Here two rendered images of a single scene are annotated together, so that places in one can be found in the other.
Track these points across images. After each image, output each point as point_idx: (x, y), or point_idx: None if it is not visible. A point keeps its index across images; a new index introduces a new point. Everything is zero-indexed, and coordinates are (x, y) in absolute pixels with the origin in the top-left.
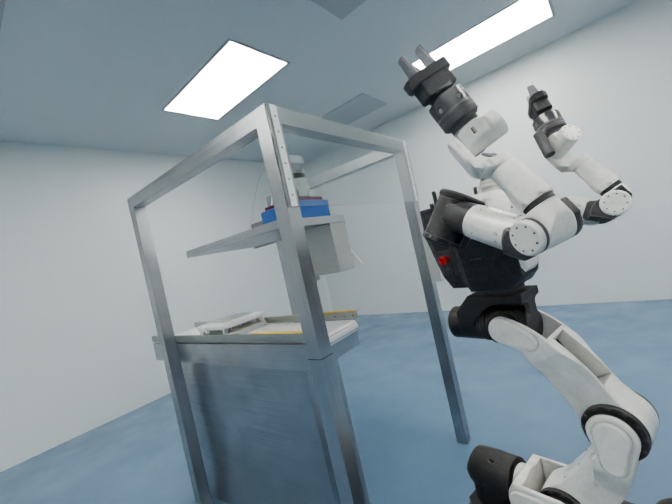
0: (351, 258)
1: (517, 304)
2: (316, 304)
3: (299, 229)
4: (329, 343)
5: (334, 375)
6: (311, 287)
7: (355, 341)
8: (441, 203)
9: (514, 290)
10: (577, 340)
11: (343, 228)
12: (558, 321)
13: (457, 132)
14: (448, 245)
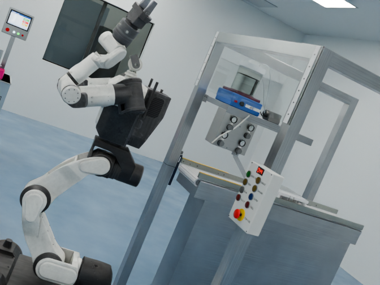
0: (214, 137)
1: (101, 150)
2: (176, 137)
3: (191, 98)
4: (168, 159)
5: (160, 174)
6: (179, 127)
7: (193, 192)
8: None
9: None
10: (65, 164)
11: (223, 114)
12: (78, 160)
13: None
14: None
